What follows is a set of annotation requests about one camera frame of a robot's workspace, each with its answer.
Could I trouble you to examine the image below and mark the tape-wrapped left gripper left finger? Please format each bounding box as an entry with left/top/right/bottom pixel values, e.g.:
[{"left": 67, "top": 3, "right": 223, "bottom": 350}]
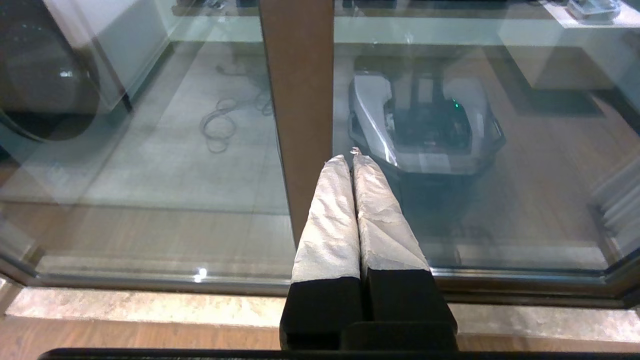
[{"left": 279, "top": 154, "right": 363, "bottom": 351}]

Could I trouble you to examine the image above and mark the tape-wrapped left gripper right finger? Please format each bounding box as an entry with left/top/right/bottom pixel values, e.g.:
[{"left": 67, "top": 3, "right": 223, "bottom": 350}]
[{"left": 352, "top": 154, "right": 459, "bottom": 351}]

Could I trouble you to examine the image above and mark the brown-framed sliding glass door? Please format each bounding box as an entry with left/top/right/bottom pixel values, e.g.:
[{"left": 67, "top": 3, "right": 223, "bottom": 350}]
[{"left": 331, "top": 0, "right": 640, "bottom": 308}]

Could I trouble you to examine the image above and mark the brown-framed fixed glass panel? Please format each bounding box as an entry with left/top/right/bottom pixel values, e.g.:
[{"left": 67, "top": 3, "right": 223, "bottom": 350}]
[{"left": 0, "top": 0, "right": 336, "bottom": 297}]

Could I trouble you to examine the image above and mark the dark front-load washing machine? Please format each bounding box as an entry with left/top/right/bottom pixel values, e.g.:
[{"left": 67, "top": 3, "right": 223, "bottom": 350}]
[{"left": 0, "top": 0, "right": 102, "bottom": 143}]

